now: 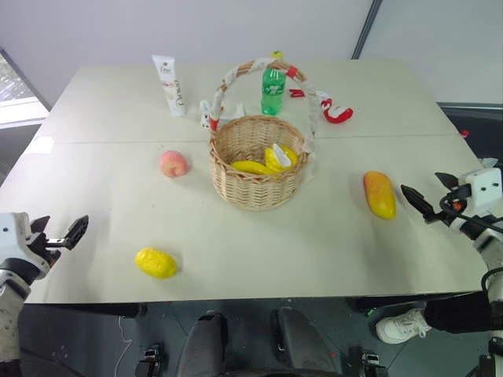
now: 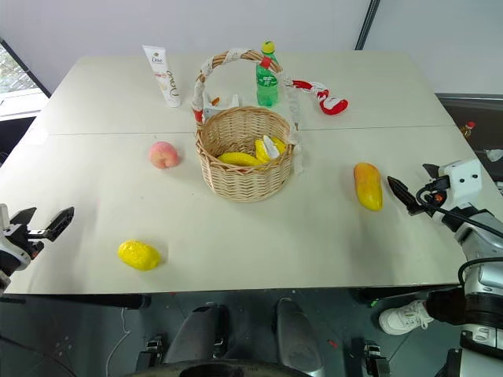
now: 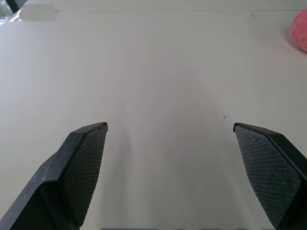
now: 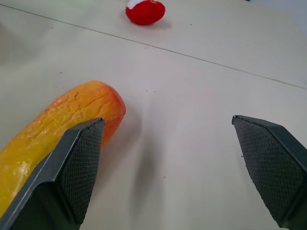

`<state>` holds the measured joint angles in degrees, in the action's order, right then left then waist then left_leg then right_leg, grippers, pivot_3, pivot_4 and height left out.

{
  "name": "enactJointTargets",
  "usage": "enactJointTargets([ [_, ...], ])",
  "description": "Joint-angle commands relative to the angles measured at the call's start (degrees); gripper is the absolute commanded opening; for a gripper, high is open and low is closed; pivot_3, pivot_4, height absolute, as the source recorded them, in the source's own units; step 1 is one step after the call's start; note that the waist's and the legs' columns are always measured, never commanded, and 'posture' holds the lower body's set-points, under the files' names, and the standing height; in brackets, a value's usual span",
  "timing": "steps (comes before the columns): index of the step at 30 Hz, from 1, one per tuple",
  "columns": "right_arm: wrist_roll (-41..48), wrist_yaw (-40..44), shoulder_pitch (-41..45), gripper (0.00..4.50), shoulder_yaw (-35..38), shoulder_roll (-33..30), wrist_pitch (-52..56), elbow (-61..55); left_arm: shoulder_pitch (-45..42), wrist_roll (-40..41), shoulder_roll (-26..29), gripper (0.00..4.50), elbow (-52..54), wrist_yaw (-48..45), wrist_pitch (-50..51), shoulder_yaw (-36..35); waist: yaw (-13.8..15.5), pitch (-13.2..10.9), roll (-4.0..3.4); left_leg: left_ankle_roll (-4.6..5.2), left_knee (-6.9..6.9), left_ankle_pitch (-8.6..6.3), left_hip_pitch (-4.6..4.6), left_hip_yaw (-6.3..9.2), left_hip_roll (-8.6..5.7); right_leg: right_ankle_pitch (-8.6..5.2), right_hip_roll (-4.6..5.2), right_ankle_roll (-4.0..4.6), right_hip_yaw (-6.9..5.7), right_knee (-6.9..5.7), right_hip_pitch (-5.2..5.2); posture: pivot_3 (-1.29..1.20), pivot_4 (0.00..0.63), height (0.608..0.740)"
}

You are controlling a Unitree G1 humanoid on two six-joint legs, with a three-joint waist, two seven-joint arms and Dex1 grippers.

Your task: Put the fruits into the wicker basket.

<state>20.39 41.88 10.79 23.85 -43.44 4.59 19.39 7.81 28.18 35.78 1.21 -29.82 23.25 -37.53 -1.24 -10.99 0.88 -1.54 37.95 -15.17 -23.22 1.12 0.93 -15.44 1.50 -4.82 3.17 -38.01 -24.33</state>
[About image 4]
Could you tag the red and white plush toy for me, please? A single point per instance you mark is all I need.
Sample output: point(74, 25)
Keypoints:
point(145, 12)

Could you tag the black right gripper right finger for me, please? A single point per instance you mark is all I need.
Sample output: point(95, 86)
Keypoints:
point(273, 163)

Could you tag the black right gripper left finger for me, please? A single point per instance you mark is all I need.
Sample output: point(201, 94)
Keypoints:
point(72, 172)

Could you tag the yellow orange mango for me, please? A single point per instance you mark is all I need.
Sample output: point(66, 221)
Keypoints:
point(55, 119)

